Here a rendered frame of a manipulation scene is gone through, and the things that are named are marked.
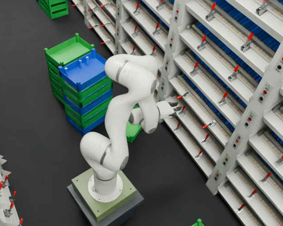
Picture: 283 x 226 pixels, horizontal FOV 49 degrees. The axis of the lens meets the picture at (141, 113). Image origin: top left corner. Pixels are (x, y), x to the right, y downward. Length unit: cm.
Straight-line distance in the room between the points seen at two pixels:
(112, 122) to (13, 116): 142
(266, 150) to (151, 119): 60
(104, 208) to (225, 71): 96
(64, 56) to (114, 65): 120
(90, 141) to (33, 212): 87
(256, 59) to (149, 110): 55
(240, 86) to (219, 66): 16
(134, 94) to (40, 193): 119
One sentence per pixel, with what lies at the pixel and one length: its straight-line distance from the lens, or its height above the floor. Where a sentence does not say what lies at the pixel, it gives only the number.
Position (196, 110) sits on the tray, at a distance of 197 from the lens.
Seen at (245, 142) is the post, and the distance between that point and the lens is 172.
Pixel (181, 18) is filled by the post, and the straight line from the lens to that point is 183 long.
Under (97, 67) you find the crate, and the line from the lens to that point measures 216.
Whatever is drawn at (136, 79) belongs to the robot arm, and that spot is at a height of 111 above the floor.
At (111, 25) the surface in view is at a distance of 288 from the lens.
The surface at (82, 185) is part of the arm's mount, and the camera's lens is 176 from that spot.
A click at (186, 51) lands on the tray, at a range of 198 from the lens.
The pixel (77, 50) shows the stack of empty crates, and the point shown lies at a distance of 244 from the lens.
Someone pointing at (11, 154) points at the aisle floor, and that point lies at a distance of 238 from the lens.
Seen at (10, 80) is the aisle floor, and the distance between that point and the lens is 288.
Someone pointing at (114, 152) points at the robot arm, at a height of 81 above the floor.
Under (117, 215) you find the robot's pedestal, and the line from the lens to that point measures 177.
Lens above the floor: 193
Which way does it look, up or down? 50 degrees down
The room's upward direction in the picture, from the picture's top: 8 degrees clockwise
